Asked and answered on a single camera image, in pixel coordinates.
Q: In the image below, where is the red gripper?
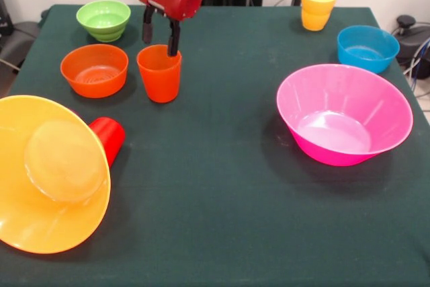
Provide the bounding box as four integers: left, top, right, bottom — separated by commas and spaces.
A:
130, 0, 204, 58

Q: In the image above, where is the orange cup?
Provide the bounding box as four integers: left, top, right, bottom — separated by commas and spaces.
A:
136, 44, 183, 104

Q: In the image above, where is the large orange bowl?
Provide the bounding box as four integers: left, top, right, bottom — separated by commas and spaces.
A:
0, 94, 112, 255

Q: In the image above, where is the small green bowl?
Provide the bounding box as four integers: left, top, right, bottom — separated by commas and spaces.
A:
75, 0, 132, 43

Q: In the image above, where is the small orange bowl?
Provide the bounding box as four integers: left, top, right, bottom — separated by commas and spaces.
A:
60, 44, 130, 99

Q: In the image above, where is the red cup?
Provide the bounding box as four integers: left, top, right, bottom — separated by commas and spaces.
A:
89, 116, 126, 169

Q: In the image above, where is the dark green tablecloth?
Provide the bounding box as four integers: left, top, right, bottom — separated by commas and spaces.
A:
0, 4, 430, 287

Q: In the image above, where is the small blue bowl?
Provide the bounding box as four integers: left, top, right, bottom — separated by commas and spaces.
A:
337, 24, 400, 75

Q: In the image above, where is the large pink bowl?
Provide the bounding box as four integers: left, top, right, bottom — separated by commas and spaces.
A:
276, 63, 415, 167

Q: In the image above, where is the tangle of cables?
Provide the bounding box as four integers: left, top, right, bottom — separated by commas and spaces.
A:
402, 36, 430, 91

